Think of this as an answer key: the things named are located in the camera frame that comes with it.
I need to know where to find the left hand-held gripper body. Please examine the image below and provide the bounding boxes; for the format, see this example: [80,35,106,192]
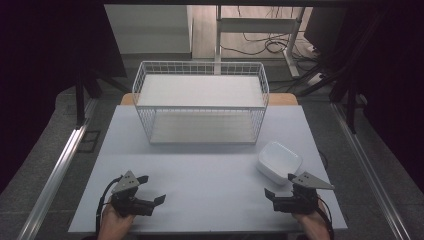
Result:
[109,170,156,218]

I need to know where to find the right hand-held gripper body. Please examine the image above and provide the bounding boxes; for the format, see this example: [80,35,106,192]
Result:
[272,171,336,215]

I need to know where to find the person's right hand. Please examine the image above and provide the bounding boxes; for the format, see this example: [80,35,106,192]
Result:
[292,204,332,240]

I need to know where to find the person's left hand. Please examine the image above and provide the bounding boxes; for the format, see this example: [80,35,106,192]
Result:
[97,203,136,240]

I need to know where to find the white square dish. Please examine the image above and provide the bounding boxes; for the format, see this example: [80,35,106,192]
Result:
[255,140,304,187]

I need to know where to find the wooden table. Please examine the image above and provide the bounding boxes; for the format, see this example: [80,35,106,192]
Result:
[119,92,299,107]

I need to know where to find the black metal stand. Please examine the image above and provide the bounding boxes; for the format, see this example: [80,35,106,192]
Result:
[74,58,130,130]
[295,49,368,135]

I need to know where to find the white power strip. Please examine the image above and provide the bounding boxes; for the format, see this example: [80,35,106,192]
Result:
[305,72,325,87]

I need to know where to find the white cabinet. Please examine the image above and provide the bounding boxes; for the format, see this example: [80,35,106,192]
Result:
[103,4,194,55]

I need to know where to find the dark monitor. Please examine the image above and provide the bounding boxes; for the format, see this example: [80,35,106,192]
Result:
[303,5,348,52]

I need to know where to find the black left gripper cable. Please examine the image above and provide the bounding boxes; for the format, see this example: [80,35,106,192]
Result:
[95,175,124,235]

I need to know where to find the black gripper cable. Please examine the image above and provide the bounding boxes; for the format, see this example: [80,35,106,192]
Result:
[316,195,335,240]
[95,175,124,235]

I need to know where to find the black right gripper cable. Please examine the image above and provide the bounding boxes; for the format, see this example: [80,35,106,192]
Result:
[316,195,335,240]

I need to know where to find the black floor socket frame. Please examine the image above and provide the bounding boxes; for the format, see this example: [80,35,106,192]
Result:
[77,130,102,154]

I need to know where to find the metal floor rail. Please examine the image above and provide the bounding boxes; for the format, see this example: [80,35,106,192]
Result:
[15,99,98,240]
[329,102,415,240]

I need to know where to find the white wire rack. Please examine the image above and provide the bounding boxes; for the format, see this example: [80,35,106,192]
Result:
[131,60,271,146]

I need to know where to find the black floor cables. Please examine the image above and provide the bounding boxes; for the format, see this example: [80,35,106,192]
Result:
[221,5,322,57]

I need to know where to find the white desk frame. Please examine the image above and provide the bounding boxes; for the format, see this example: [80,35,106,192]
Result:
[214,4,306,79]

